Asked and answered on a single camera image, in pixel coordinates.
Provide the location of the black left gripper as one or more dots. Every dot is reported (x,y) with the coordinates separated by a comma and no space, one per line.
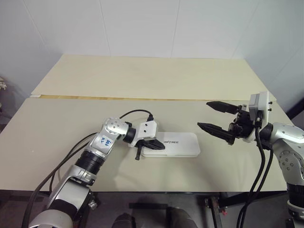
(140,143)

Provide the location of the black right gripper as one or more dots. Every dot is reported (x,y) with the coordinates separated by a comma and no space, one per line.
(242,126)

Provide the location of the white rectangular plastic case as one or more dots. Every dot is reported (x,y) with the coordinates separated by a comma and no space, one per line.
(183,145)

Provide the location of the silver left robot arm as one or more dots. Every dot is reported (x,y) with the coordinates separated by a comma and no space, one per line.
(111,128)

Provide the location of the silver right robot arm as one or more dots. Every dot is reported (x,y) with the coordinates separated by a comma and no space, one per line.
(287,133)

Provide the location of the dark rounded shape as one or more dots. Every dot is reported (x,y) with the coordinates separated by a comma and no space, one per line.
(124,221)

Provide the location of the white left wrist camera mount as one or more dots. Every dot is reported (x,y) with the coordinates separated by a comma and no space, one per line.
(148,129)

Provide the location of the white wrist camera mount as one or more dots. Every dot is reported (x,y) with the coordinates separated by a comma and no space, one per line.
(263,102)
(148,129)

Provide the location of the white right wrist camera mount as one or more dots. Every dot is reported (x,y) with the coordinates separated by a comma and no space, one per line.
(263,102)

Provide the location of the small metal bracket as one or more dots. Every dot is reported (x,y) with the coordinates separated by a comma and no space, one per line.
(92,204)

